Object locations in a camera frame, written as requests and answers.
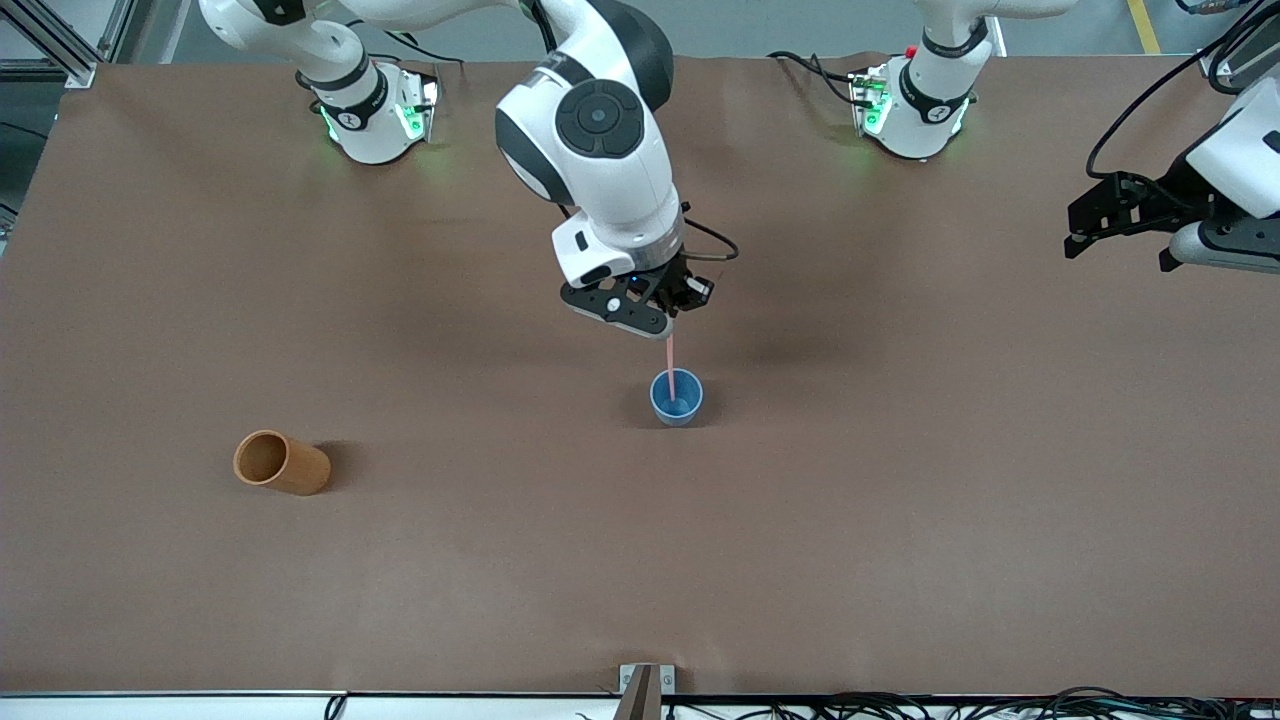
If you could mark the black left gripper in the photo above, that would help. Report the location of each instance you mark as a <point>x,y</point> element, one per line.
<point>1170,194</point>

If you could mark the blue plastic cup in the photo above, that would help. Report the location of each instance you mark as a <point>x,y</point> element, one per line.
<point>660,408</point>

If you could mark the metal bracket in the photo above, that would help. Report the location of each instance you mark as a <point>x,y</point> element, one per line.
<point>645,690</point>

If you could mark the brown table cover sheet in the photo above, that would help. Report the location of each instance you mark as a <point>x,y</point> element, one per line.
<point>900,550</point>

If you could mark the pink straw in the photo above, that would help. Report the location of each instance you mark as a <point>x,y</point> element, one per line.
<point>671,365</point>

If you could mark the brown cylindrical cup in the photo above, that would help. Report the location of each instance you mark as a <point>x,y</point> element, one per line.
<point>300,470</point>

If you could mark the aluminium frame profile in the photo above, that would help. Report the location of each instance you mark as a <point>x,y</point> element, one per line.
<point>60,45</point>

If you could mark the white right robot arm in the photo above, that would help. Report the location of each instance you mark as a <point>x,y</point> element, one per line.
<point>600,190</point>

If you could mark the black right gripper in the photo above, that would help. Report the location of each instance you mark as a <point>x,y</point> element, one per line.
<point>672,283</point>

